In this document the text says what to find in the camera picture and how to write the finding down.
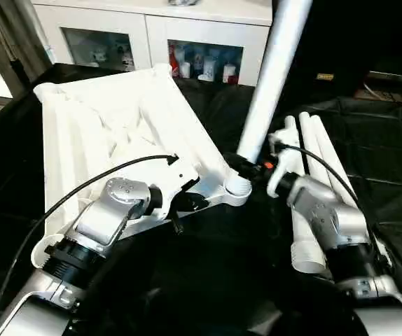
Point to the white plastic table top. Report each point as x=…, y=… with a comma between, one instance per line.
x=103, y=126

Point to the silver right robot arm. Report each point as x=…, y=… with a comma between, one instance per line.
x=341, y=231

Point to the black work mat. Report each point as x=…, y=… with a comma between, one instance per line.
x=222, y=280

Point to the small white cup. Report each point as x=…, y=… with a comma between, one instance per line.
x=227, y=71

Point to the pale blue bottle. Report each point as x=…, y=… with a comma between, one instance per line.
x=208, y=64

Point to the red bottle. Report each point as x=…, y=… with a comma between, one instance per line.
x=174, y=63

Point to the small white figurine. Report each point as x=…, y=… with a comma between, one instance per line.
x=125, y=57
x=101, y=56

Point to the white display cabinet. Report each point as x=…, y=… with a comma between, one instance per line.
x=152, y=17

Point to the black low cabinet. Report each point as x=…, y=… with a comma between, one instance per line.
x=369, y=35

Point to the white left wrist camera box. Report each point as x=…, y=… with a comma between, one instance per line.
x=176, y=183

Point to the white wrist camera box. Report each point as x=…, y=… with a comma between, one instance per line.
x=176, y=183
x=285, y=157

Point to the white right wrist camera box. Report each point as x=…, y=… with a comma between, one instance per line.
x=285, y=157

